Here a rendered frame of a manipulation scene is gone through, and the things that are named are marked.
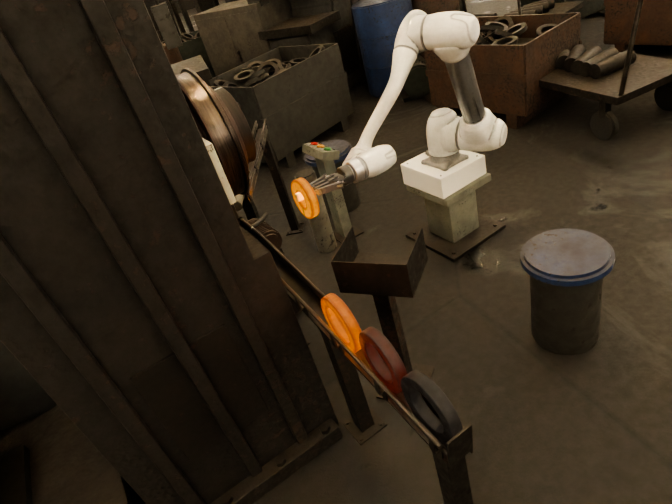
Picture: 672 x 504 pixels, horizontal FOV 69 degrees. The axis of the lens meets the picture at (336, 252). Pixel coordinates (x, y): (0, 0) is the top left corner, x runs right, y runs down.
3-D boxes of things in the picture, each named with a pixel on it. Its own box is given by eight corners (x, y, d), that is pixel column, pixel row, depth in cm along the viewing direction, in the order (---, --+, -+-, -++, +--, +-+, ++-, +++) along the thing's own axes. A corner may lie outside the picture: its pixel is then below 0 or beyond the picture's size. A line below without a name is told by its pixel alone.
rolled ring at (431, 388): (406, 355, 117) (396, 362, 116) (463, 408, 104) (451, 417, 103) (413, 398, 128) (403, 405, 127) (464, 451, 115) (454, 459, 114)
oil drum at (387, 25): (391, 101, 490) (373, 5, 441) (358, 94, 536) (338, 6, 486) (435, 80, 510) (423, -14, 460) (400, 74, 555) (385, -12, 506)
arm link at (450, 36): (469, 131, 252) (513, 133, 240) (460, 157, 247) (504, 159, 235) (427, 3, 192) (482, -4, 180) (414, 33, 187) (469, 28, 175)
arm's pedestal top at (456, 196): (448, 166, 283) (447, 160, 281) (491, 180, 259) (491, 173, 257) (406, 190, 272) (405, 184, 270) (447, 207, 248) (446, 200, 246)
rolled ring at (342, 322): (364, 325, 130) (354, 331, 129) (366, 358, 144) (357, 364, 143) (326, 280, 140) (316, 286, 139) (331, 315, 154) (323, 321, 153)
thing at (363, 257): (436, 409, 191) (406, 264, 151) (374, 398, 202) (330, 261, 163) (447, 369, 205) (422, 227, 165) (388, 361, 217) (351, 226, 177)
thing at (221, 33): (253, 91, 658) (223, 3, 598) (314, 90, 591) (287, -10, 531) (225, 107, 628) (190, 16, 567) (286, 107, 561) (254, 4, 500)
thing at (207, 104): (247, 218, 168) (192, 82, 142) (204, 182, 204) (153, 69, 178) (264, 209, 170) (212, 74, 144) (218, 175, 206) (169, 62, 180)
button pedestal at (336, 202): (345, 246, 300) (318, 154, 266) (325, 232, 318) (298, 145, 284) (366, 233, 305) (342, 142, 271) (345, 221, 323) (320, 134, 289)
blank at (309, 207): (308, 191, 170) (316, 187, 171) (287, 173, 181) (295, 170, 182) (315, 226, 180) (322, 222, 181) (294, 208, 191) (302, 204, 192)
